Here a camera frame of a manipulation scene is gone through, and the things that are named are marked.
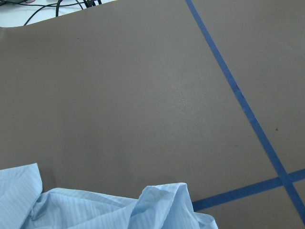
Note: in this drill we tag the light blue button shirt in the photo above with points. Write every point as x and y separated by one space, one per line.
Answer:
23 205

